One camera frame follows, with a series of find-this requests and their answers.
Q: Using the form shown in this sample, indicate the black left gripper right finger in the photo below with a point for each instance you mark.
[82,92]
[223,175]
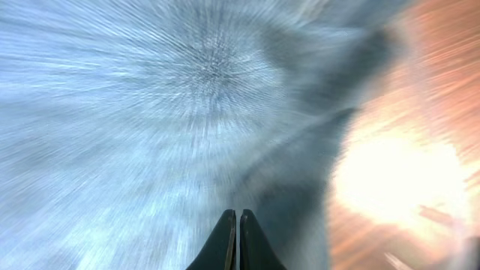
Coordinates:
[255,251]

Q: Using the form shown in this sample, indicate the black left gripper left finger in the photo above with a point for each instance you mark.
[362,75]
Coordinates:
[219,250]

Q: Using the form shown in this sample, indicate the blue denim jeans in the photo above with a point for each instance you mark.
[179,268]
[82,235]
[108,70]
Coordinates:
[128,127]

